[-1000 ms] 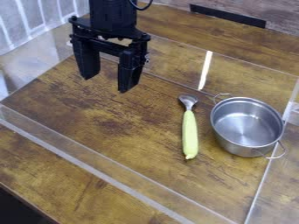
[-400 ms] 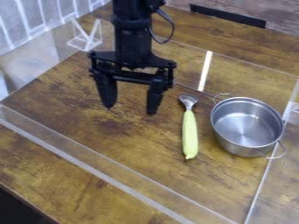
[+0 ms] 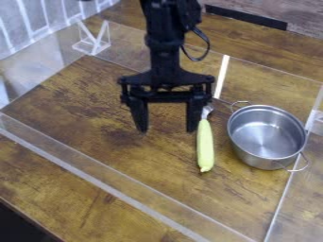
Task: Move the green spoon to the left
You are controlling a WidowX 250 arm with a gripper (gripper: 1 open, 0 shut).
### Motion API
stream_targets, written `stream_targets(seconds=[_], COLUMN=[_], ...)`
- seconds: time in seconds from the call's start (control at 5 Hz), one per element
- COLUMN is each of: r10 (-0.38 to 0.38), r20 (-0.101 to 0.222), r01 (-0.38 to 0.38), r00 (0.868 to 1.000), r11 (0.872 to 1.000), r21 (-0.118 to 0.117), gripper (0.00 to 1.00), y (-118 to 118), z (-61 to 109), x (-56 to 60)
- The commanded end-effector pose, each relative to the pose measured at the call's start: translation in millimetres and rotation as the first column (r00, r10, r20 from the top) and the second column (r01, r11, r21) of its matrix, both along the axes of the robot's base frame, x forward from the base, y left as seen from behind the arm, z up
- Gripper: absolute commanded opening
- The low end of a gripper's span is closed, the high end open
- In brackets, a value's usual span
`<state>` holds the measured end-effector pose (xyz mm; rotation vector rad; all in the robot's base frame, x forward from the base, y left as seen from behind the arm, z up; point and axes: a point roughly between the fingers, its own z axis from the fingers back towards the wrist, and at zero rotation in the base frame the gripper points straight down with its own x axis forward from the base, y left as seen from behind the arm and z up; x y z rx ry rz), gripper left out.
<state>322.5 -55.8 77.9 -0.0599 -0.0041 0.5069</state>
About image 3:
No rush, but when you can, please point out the black cable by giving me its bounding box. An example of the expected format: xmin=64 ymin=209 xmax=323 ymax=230
xmin=178 ymin=25 xmax=212 ymax=62

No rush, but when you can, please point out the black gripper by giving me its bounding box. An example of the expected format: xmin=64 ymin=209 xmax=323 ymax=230
xmin=118 ymin=48 xmax=214 ymax=132

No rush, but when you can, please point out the stainless steel pot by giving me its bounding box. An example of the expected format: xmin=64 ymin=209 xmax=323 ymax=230
xmin=226 ymin=101 xmax=310 ymax=173

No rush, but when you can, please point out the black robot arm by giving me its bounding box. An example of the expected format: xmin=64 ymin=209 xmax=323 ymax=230
xmin=118 ymin=0 xmax=214 ymax=132

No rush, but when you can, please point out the black bar on table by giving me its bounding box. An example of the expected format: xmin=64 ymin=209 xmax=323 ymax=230
xmin=204 ymin=4 xmax=288 ymax=30

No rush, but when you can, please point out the clear acrylic enclosure panel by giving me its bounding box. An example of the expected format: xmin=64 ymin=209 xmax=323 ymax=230
xmin=0 ymin=112 xmax=256 ymax=242

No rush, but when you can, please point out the clear acrylic triangle stand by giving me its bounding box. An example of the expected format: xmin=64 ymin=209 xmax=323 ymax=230
xmin=72 ymin=21 xmax=110 ymax=56

